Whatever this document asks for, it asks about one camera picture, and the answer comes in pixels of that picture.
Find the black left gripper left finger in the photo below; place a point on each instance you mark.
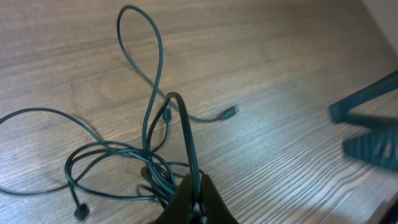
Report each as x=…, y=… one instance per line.
x=178, y=210

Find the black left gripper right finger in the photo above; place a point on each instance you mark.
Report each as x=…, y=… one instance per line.
x=215, y=210

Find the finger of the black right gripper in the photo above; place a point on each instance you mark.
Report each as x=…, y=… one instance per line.
x=339, y=111
x=378, y=148

